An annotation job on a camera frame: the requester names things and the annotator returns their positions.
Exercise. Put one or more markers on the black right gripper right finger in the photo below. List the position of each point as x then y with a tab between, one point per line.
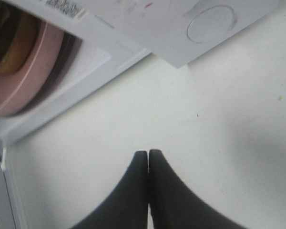
173	204

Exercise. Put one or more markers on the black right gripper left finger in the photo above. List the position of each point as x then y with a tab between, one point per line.
127	205

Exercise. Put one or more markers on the white microwave door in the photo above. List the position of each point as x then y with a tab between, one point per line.
9	217

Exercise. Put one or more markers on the pink round plate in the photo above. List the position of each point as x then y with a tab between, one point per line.
18	89

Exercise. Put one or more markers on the white round door-release button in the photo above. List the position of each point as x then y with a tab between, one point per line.
211	24

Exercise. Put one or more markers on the toy burger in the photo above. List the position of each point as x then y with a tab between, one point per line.
18	31

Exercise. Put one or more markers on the white microwave oven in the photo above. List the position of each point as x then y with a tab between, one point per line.
116	34

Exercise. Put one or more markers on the white warning label sticker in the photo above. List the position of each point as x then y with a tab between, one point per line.
68	8

